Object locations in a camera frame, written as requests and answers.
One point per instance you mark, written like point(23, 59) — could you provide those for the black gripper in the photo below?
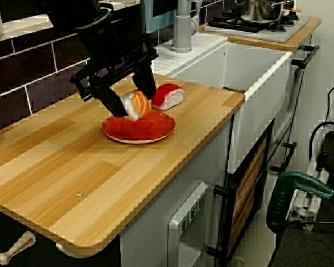
point(105, 47)

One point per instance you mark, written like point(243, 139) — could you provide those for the salmon nigiri sushi toy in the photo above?
point(137, 107)

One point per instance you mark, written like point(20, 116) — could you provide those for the red tuna nigiri toy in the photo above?
point(167, 91)

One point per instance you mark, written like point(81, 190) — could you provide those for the orange round plate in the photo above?
point(133, 130)

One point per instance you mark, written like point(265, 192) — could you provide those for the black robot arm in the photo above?
point(69, 11)

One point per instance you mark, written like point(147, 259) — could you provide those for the grey toy faucet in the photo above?
point(181, 33)

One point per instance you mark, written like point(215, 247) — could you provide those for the white cabinet body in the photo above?
point(156, 217)

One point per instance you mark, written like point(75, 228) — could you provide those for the white toy sink unit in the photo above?
point(267, 83)

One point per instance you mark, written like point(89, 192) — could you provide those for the black-framed wood-pattern oven door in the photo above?
point(247, 180)

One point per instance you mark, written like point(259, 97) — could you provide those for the toy stove top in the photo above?
point(267, 34)

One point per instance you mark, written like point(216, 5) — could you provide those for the grey dispenser panel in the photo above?
point(174, 236)

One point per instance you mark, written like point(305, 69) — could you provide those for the shiny metal pot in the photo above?
point(259, 9)

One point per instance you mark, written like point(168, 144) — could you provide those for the aluminium extrusion bar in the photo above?
point(300, 200)

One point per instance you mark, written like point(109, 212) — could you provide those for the thin black rod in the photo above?
point(323, 222)

